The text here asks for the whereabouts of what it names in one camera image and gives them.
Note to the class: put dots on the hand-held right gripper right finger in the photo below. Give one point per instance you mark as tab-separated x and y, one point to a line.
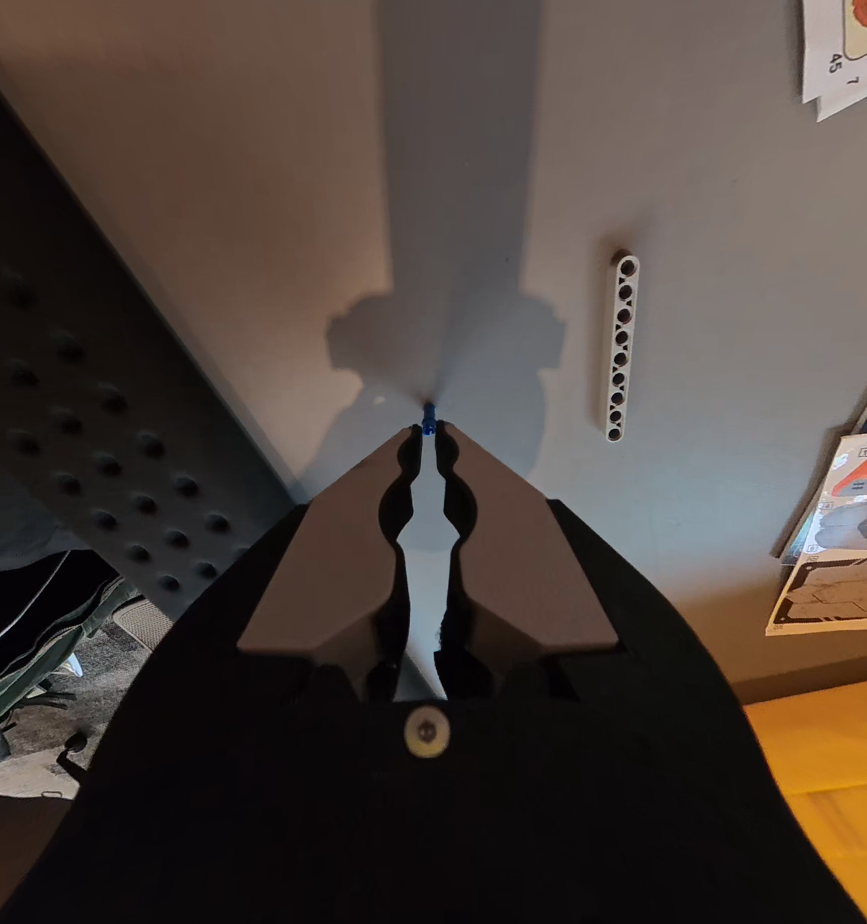
534	570

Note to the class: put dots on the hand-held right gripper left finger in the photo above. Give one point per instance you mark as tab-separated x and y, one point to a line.
318	570

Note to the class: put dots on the blue axle pin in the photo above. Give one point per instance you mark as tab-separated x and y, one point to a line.
428	420

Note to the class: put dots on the light grey holed beam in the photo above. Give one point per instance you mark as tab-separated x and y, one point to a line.
621	348

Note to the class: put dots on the dark striped cloth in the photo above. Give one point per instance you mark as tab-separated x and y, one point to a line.
29	613

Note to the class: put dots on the brown sticker sheet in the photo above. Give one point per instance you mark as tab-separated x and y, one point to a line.
837	599

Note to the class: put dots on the yellow plastic bin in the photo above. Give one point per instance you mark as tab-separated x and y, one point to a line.
837	794

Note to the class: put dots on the open instruction booklet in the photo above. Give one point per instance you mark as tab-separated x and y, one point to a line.
823	43

